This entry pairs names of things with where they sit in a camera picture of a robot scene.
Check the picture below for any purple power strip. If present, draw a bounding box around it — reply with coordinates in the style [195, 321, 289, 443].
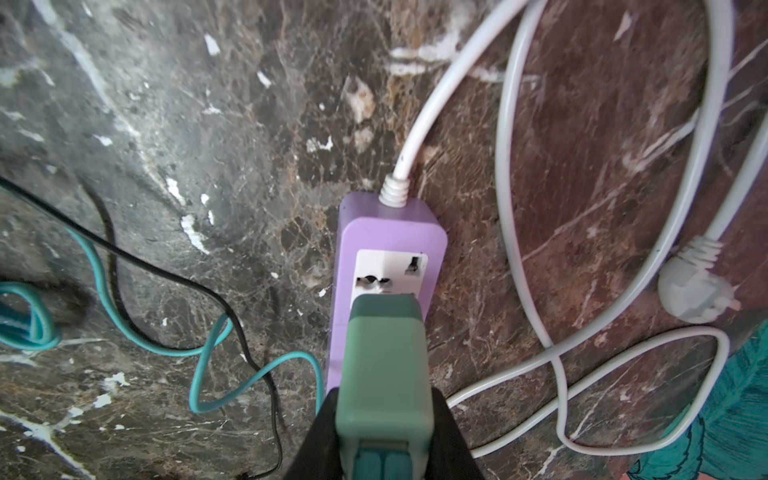
[326, 192, 448, 390]

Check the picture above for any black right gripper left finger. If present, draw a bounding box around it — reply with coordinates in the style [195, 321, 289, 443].
[283, 388, 342, 480]

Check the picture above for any teal usb cable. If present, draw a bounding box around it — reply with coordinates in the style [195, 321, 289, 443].
[0, 227, 326, 416]

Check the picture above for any green charger plug adapter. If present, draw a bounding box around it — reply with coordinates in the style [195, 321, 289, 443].
[335, 294, 435, 479]

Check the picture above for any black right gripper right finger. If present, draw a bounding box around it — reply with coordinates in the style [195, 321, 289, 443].
[427, 387, 484, 480]

